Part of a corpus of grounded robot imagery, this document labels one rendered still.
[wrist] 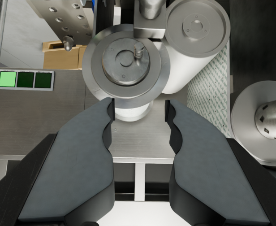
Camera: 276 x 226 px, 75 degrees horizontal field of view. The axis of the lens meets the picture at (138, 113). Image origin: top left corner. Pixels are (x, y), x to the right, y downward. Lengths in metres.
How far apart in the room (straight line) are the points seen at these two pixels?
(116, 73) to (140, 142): 0.37
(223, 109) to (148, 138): 0.33
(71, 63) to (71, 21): 2.20
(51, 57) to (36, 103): 2.37
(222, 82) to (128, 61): 0.18
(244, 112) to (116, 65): 0.23
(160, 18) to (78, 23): 0.37
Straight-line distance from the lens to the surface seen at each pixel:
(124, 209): 0.67
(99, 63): 0.31
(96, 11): 0.38
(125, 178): 0.71
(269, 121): 0.34
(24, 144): 0.71
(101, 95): 0.30
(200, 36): 0.36
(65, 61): 2.89
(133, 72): 0.29
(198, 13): 0.38
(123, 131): 0.62
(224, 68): 0.38
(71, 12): 0.61
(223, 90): 0.37
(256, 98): 0.37
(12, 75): 0.77
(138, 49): 0.27
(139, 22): 0.31
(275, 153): 0.38
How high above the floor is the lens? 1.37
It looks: 7 degrees down
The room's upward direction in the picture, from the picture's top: 178 degrees counter-clockwise
